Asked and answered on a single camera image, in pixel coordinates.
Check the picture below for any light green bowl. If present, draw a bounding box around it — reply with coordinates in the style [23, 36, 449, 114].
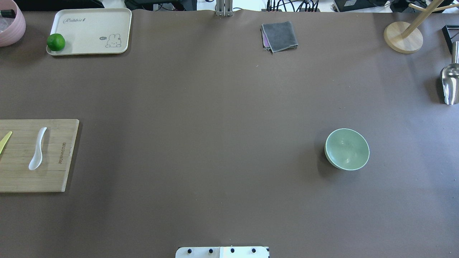
[324, 128, 370, 171]

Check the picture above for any white plastic spoon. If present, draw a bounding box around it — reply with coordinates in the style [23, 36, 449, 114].
[28, 127, 47, 171]

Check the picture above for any pink ribbed bowl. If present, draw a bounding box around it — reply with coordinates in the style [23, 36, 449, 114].
[0, 0, 26, 47]

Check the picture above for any grey folded cloth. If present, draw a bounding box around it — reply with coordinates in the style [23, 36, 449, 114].
[261, 21, 298, 53]

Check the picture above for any cream rabbit tray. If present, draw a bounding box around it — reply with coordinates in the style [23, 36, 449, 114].
[46, 8, 132, 56]

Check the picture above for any green lime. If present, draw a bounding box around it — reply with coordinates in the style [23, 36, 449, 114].
[47, 34, 66, 51]

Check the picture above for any bamboo cutting board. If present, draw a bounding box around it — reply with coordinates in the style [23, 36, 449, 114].
[0, 119, 79, 192]

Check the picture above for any wooden mug tree stand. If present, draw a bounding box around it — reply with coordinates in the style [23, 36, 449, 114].
[383, 0, 459, 54]

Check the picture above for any yellow plastic knife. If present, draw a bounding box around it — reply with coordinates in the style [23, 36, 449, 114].
[0, 131, 13, 154]

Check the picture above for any metal scoop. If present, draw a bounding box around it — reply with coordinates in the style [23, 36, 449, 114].
[441, 41, 459, 105]

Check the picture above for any aluminium frame post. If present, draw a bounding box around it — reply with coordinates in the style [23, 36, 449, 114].
[215, 0, 233, 16]

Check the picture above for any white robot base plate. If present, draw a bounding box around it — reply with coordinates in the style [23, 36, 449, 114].
[175, 245, 270, 258]

